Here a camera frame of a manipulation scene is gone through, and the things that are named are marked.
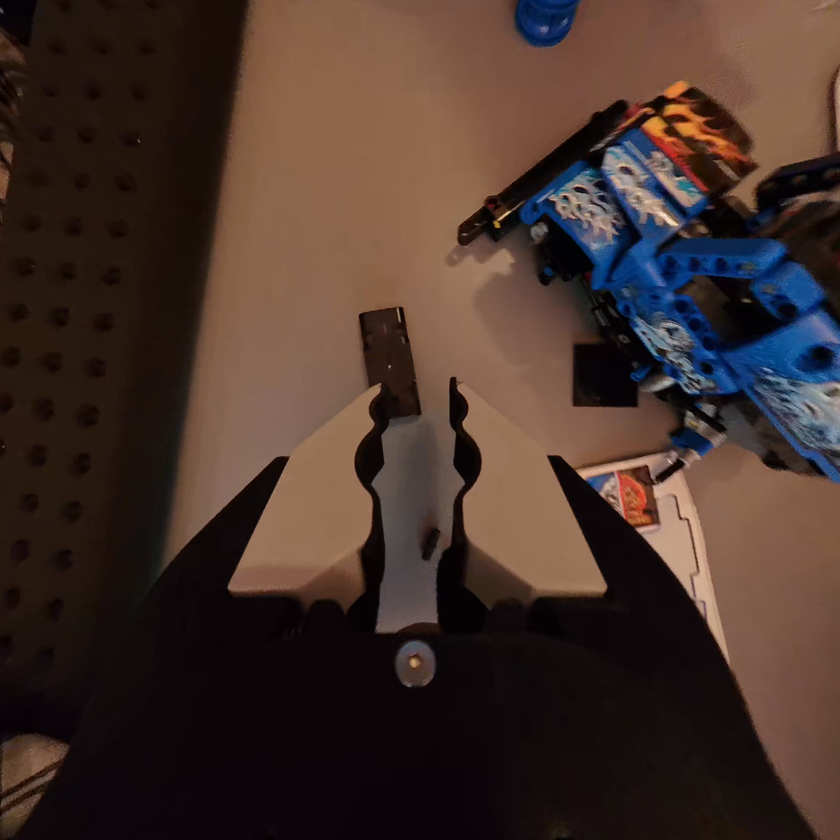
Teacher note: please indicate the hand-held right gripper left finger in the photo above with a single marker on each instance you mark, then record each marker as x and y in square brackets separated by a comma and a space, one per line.
[308, 518]

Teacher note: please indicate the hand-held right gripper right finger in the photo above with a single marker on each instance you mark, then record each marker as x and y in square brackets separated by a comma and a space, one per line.
[525, 525]

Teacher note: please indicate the black rectangular panel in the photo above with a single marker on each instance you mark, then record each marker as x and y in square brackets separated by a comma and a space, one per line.
[387, 354]

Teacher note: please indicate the blue black toy truck model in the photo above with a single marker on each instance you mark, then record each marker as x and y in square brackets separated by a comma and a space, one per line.
[689, 262]

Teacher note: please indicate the grey desk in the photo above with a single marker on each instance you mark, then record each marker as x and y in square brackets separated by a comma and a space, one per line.
[328, 164]

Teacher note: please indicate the small black connector pin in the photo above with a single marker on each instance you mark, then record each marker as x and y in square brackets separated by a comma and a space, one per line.
[431, 544]

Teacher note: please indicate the toy sticker sheet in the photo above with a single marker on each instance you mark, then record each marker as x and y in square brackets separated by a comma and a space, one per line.
[676, 525]

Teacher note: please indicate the black square tile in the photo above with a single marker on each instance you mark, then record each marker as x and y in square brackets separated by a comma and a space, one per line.
[604, 374]

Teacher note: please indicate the dark perforated panel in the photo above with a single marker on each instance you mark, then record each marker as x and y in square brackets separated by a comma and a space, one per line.
[85, 328]

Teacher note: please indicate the person's plaid shirt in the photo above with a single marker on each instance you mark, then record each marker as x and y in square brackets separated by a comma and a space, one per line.
[29, 781]

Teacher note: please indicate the blue toy wheel rim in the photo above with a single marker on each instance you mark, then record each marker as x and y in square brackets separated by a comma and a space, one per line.
[544, 23]

